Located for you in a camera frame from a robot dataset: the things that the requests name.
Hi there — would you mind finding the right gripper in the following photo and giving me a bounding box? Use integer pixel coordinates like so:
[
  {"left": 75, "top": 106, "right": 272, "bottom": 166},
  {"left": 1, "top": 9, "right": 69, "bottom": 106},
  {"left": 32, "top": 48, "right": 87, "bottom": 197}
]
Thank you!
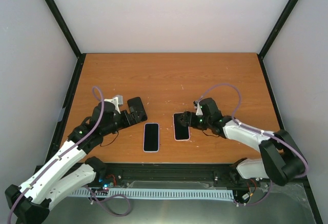
[{"left": 177, "top": 111, "right": 211, "bottom": 131}]

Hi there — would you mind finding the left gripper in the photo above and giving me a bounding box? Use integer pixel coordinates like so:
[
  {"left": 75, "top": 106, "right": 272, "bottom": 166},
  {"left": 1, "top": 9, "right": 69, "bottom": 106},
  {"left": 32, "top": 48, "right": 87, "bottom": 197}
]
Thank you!
[{"left": 102, "top": 106, "right": 145, "bottom": 135}]

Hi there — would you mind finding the green-edged phone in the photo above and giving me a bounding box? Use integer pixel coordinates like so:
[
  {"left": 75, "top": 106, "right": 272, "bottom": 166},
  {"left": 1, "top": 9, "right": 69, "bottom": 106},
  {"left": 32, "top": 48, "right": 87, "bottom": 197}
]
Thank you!
[{"left": 173, "top": 112, "right": 190, "bottom": 140}]

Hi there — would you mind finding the pink phone case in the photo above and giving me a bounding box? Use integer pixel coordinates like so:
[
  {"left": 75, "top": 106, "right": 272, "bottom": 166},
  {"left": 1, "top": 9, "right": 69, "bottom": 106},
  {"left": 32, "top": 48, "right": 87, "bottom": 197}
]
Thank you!
[{"left": 173, "top": 112, "right": 191, "bottom": 141}]

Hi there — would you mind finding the black phone case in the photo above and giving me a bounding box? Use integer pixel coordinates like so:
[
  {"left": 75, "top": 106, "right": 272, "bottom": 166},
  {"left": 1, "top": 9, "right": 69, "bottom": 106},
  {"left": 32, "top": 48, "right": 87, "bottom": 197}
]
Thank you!
[{"left": 127, "top": 97, "right": 148, "bottom": 123}]

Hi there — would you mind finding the purple phone case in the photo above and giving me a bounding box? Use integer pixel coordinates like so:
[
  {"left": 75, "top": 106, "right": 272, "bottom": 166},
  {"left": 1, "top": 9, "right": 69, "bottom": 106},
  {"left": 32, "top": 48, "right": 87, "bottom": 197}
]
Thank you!
[{"left": 142, "top": 123, "right": 161, "bottom": 153}]

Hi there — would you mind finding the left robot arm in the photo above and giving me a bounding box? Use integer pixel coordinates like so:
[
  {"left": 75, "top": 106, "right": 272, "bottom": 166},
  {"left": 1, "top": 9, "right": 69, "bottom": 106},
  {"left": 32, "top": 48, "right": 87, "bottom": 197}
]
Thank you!
[{"left": 5, "top": 97, "right": 147, "bottom": 223}]

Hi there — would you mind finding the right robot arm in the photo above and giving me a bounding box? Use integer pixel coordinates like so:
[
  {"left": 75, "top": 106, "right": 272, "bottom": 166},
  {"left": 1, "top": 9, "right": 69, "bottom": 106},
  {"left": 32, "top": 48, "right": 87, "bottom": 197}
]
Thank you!
[{"left": 177, "top": 98, "right": 309, "bottom": 186}]

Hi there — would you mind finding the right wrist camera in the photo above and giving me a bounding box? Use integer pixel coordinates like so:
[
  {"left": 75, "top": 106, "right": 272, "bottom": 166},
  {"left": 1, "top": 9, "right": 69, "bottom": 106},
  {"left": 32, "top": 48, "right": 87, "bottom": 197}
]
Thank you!
[{"left": 194, "top": 100, "right": 203, "bottom": 116}]

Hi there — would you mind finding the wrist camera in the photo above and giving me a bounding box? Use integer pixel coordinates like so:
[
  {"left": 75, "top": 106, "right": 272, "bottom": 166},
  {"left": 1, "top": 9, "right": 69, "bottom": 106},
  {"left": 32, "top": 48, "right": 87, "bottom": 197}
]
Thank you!
[
  {"left": 104, "top": 95, "right": 124, "bottom": 114},
  {"left": 194, "top": 100, "right": 203, "bottom": 116}
]

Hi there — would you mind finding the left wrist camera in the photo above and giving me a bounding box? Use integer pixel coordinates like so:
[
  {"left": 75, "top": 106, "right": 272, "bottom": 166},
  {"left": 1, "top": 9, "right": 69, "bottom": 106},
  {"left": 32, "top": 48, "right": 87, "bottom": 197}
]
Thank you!
[{"left": 104, "top": 95, "right": 124, "bottom": 114}]

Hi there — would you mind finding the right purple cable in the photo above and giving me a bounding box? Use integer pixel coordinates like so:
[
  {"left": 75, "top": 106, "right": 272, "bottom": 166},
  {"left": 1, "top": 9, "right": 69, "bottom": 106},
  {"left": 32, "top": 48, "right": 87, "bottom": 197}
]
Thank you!
[{"left": 197, "top": 83, "right": 310, "bottom": 178}]

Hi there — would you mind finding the black aluminium frame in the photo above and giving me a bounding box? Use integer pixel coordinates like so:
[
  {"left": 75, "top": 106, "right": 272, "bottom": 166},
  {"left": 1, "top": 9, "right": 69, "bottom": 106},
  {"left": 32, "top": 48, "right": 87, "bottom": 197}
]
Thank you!
[{"left": 15, "top": 0, "right": 324, "bottom": 224}]

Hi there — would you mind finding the light blue cable duct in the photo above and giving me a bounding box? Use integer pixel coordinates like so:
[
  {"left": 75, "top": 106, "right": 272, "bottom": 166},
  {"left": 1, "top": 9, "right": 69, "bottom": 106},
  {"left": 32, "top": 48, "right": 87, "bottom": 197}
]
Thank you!
[{"left": 68, "top": 188, "right": 235, "bottom": 200}]

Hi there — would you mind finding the metal base plate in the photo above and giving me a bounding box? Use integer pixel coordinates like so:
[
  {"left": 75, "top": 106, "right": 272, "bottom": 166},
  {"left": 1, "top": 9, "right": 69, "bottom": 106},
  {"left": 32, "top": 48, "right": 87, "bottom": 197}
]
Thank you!
[{"left": 45, "top": 181, "right": 322, "bottom": 223}]

